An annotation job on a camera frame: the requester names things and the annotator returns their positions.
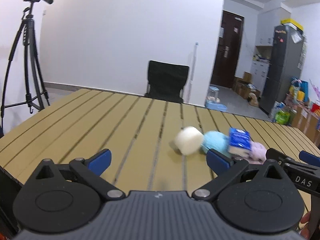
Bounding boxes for blue pet feeder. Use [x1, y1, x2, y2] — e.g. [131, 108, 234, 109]
[205, 86, 227, 112]

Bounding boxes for black camera tripod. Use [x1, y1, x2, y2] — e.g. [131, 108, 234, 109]
[1, 0, 50, 121]

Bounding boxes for grey refrigerator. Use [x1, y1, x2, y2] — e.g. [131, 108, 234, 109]
[259, 25, 305, 114]

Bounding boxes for yellow box on fridge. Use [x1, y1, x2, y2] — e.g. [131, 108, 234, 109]
[280, 18, 304, 31]

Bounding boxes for white wall cabinet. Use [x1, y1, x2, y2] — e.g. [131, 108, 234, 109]
[255, 7, 291, 46]

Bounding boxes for dark wooden door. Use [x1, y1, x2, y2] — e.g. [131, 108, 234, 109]
[210, 10, 244, 88]

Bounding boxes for blue tissue pack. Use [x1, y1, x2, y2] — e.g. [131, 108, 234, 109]
[228, 127, 251, 158]

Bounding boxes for pale pink cloth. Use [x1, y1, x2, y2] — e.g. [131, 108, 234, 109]
[245, 141, 267, 165]

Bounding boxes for folding camping table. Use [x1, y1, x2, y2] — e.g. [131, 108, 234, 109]
[1, 89, 319, 192]

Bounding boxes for cardboard box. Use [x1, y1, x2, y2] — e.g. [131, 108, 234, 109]
[291, 106, 319, 147]

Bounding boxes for light blue ball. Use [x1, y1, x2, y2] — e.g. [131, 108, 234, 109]
[201, 131, 231, 157]

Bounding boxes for white mop stick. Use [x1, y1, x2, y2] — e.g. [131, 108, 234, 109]
[187, 42, 199, 103]

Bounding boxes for blue shopping bag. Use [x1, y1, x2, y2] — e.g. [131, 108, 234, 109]
[289, 77, 309, 102]

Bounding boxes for cream foam ball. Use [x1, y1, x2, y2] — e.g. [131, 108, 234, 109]
[174, 126, 204, 155]

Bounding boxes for black folding chair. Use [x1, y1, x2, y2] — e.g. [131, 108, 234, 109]
[144, 60, 189, 103]

